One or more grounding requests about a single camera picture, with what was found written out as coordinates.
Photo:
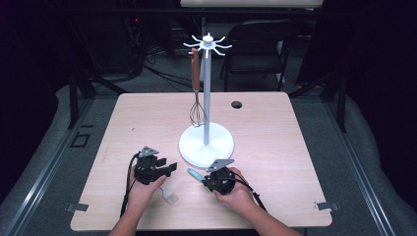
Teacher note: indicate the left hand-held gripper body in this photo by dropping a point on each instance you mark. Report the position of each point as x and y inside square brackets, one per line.
[147, 170]

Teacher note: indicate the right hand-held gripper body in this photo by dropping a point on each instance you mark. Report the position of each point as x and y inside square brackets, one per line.
[223, 183]

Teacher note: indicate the white utensil rack stand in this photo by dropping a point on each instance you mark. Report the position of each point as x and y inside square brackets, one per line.
[206, 154]

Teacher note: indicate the person's right hand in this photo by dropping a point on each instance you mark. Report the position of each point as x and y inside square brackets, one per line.
[236, 200]

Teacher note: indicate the person's left hand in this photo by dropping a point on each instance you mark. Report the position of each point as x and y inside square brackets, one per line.
[141, 196]

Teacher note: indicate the black metal stand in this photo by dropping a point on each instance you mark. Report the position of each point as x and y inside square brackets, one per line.
[73, 98]
[342, 105]

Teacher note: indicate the black folding chair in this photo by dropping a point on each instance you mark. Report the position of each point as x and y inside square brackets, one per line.
[255, 42]

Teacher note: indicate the grey metal table bracket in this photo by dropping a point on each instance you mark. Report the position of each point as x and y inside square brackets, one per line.
[327, 206]
[77, 207]

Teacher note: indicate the grey metal floor rail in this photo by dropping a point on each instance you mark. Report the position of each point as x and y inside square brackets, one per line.
[360, 170]
[49, 170]

